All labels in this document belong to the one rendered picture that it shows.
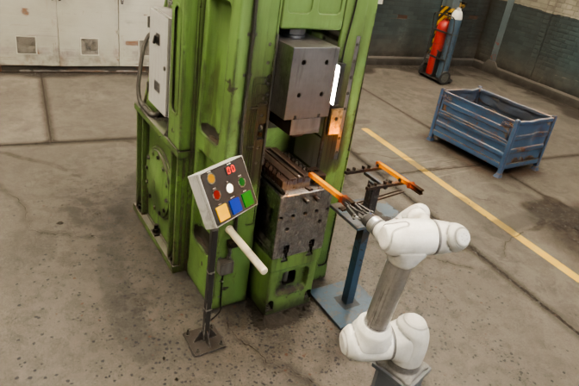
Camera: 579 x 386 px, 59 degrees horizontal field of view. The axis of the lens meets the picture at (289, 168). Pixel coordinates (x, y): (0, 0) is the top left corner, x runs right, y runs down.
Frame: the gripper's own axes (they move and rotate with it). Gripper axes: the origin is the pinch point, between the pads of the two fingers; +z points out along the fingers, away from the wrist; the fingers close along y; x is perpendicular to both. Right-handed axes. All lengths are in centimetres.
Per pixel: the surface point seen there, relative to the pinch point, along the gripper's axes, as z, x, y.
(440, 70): 464, -88, 600
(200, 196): 25, 2, -73
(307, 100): 45, 40, -4
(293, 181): 43.8, -10.0, -5.0
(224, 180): 30, 6, -58
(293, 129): 44, 24, -11
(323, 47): 45, 69, 1
